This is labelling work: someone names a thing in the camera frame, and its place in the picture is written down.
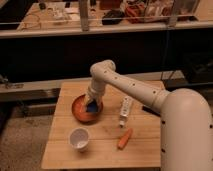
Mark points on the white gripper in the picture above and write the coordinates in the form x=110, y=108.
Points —
x=96, y=96

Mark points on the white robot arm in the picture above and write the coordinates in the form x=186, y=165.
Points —
x=186, y=120

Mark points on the orange ceramic bowl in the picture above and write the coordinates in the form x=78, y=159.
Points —
x=80, y=113

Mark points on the white paper cup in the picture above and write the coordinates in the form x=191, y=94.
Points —
x=79, y=139

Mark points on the white plastic bottle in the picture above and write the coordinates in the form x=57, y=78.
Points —
x=125, y=110

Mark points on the wooden table board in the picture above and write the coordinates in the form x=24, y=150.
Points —
x=142, y=149

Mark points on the orange carrot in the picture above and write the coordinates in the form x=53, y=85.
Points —
x=124, y=139

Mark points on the black rectangular box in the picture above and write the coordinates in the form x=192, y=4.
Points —
x=144, y=108

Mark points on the black bag on shelf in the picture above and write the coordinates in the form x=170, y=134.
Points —
x=112, y=17

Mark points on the red tool on shelf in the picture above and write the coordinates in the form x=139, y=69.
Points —
x=135, y=13

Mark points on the metal frame post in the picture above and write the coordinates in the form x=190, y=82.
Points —
x=83, y=10

